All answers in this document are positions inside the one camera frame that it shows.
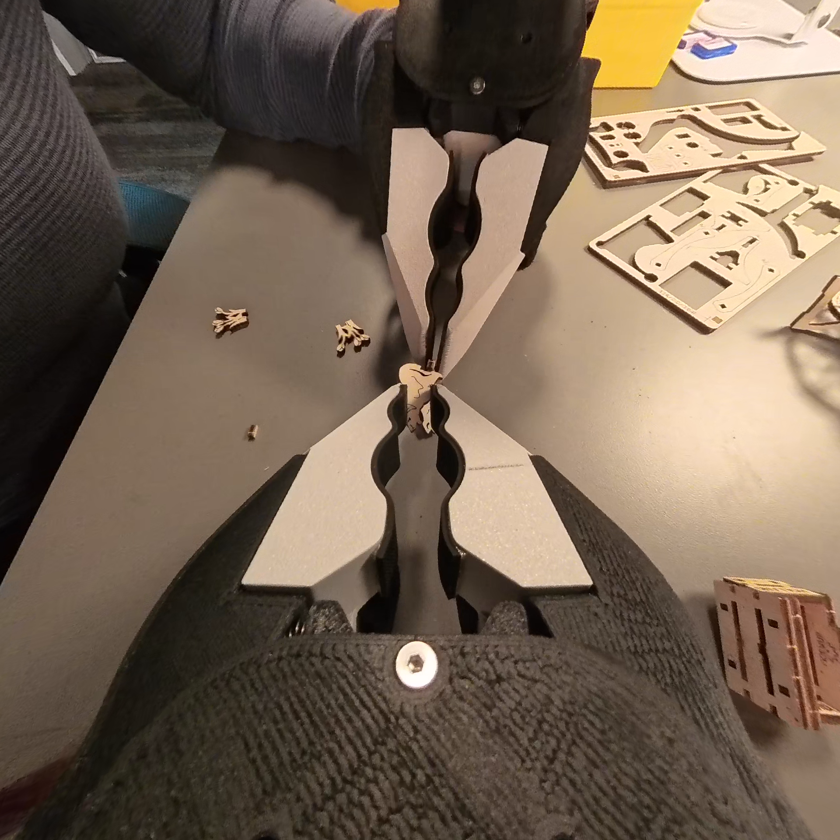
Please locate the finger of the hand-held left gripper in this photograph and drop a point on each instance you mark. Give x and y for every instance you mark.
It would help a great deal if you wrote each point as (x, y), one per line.
(410, 216)
(505, 216)

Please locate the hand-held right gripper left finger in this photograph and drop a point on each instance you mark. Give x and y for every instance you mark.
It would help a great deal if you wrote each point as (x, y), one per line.
(328, 518)

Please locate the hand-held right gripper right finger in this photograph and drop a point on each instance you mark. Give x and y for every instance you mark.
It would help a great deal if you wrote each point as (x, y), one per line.
(512, 525)

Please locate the wooden chicken cutout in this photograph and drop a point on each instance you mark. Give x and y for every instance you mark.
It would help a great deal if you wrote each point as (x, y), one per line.
(420, 380)

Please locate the person's left forearm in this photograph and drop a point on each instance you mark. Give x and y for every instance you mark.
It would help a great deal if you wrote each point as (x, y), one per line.
(295, 65)

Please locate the wooden parts sheet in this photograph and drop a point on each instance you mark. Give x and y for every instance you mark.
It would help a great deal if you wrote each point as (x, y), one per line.
(669, 154)
(663, 259)

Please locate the wooden cart model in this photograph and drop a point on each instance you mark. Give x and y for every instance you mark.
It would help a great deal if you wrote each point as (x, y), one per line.
(823, 321)

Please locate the yellow plastic bin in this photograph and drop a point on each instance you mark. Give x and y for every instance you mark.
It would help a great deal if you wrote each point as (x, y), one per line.
(623, 39)

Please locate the teal chair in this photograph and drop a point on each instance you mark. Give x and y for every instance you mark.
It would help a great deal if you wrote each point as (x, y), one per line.
(148, 203)

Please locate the person's torso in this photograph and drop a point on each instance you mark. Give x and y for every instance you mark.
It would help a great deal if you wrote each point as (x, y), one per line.
(52, 262)

